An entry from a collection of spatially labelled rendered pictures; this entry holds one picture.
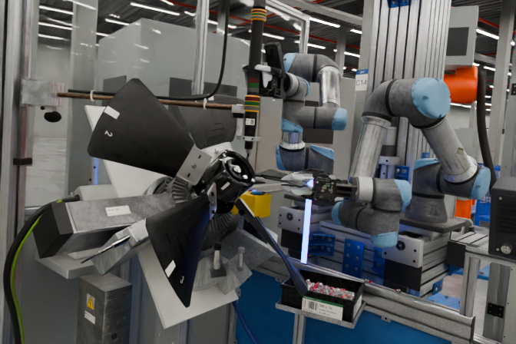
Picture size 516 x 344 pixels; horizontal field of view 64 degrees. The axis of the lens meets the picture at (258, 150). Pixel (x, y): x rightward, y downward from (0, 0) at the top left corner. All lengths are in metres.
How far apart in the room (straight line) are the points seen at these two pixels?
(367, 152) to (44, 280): 1.21
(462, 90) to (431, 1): 3.16
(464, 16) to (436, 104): 3.86
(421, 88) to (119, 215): 0.87
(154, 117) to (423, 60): 1.21
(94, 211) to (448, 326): 1.00
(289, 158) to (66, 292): 1.04
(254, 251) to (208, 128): 0.39
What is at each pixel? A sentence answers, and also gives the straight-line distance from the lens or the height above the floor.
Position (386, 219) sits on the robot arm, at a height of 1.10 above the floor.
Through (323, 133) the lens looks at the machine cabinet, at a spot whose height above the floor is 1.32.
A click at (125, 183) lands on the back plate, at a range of 1.25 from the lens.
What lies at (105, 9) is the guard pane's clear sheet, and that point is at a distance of 1.76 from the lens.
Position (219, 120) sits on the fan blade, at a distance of 1.26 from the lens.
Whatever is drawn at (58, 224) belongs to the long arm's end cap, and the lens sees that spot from 0.96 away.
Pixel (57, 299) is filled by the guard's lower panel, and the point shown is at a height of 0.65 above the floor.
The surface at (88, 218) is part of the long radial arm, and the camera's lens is 0.99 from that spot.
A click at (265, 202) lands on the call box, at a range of 1.64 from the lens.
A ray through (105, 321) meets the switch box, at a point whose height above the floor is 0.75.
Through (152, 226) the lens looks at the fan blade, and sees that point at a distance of 0.84.
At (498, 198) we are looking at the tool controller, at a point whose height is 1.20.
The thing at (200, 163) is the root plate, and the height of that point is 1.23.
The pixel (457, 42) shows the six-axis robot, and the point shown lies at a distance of 5.05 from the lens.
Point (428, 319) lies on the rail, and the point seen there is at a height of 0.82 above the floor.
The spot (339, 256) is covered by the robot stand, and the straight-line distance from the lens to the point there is 1.84.
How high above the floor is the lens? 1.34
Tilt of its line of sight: 3 degrees down
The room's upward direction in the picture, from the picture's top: 4 degrees clockwise
